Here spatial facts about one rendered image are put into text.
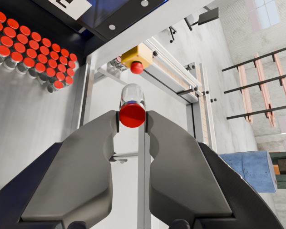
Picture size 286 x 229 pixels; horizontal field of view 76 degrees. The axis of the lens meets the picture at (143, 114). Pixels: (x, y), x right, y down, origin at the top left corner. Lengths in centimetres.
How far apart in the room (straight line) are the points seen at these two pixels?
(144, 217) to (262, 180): 235
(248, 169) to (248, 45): 722
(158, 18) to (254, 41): 939
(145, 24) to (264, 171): 305
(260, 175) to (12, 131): 320
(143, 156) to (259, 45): 889
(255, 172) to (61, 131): 309
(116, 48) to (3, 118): 32
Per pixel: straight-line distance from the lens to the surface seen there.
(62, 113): 51
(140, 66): 56
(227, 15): 1009
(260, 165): 334
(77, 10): 48
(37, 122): 47
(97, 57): 59
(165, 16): 47
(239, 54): 984
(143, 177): 132
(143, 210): 133
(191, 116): 115
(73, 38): 62
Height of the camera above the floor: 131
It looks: 37 degrees down
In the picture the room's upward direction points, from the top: 75 degrees clockwise
